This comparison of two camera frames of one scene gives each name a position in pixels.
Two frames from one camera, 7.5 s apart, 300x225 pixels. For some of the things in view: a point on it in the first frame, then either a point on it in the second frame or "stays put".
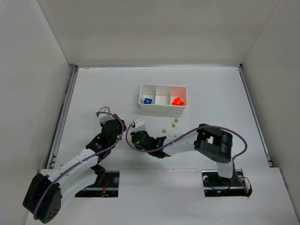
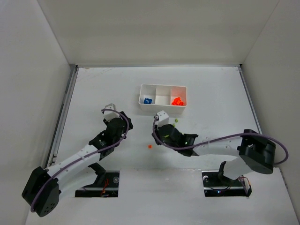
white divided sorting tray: x=161 y=98 stays put
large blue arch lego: x=146 y=101 stays put
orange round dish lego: x=177 y=101 stays put
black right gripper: x=137 y=136 to x=161 y=132
